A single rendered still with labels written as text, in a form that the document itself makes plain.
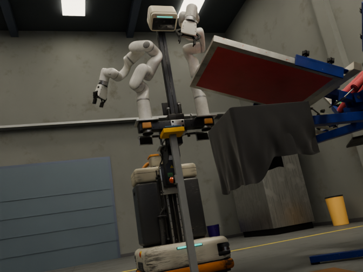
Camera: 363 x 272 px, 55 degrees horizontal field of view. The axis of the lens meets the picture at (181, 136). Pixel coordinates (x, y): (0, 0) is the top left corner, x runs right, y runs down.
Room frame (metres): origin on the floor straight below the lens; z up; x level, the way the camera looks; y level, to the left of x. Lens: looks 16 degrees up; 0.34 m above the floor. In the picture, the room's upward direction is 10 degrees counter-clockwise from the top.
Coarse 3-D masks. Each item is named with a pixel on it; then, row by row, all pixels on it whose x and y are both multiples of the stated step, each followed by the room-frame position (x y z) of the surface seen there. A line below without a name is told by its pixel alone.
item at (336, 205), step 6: (330, 198) 7.10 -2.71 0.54; (336, 198) 7.05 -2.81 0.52; (342, 198) 7.10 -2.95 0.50; (330, 204) 7.13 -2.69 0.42; (336, 204) 7.06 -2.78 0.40; (342, 204) 7.07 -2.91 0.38; (330, 210) 7.18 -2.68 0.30; (336, 210) 7.08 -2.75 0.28; (342, 210) 7.07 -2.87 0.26; (336, 216) 7.10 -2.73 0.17; (342, 216) 7.07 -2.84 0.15; (336, 222) 7.13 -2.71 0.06; (342, 222) 7.07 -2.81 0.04; (348, 222) 7.12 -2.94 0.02
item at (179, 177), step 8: (168, 128) 1.97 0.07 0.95; (176, 128) 1.98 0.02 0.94; (160, 136) 2.07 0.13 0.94; (168, 136) 2.05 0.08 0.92; (176, 136) 2.02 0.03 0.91; (176, 144) 2.02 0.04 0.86; (176, 152) 2.02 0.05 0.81; (176, 160) 2.02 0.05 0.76; (176, 168) 2.01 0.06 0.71; (176, 176) 2.01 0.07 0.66; (184, 184) 2.02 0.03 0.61; (184, 192) 2.02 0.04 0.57; (184, 200) 2.02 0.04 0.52; (184, 208) 2.02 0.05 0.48; (184, 216) 2.02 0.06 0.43; (184, 224) 2.01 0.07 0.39; (184, 232) 2.04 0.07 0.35; (192, 240) 2.02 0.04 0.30; (192, 248) 2.02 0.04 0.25; (192, 256) 2.02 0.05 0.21; (192, 264) 2.02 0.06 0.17
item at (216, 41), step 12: (216, 36) 1.70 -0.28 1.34; (216, 48) 1.76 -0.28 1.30; (228, 48) 1.74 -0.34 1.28; (240, 48) 1.73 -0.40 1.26; (252, 48) 1.75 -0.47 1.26; (204, 60) 1.90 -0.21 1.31; (276, 60) 1.80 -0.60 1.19; (288, 60) 1.80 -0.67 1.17; (312, 72) 1.87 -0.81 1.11; (192, 84) 2.22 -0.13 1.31; (228, 96) 2.31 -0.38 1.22; (312, 96) 2.15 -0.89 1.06
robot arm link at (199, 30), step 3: (198, 30) 2.27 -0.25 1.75; (201, 30) 2.27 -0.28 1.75; (201, 33) 2.28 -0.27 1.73; (201, 36) 2.30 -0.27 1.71; (204, 36) 2.32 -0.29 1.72; (189, 39) 2.31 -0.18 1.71; (192, 39) 2.31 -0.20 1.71; (201, 39) 2.32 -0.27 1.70; (204, 39) 2.33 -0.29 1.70; (201, 42) 2.34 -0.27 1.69; (204, 42) 2.34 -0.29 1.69; (201, 45) 2.36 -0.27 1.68; (204, 45) 2.36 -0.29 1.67; (201, 48) 2.37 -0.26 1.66; (204, 48) 2.38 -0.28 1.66; (201, 51) 2.39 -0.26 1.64; (204, 51) 2.41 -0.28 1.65
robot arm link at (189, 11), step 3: (192, 3) 1.95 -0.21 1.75; (186, 6) 1.96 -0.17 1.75; (189, 6) 1.94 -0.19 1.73; (192, 6) 1.94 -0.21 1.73; (195, 6) 1.95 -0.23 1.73; (186, 9) 1.95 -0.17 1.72; (189, 9) 1.94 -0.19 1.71; (192, 9) 1.94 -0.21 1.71; (195, 9) 1.95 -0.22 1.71; (186, 12) 1.95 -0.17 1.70; (189, 12) 1.94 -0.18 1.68; (192, 12) 1.94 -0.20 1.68; (195, 12) 1.95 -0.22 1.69; (186, 15) 1.94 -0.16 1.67; (189, 15) 1.94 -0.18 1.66; (192, 15) 1.94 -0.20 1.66; (195, 15) 1.95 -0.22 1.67; (198, 15) 2.03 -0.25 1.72; (198, 18) 2.04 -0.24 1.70; (198, 21) 2.05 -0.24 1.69
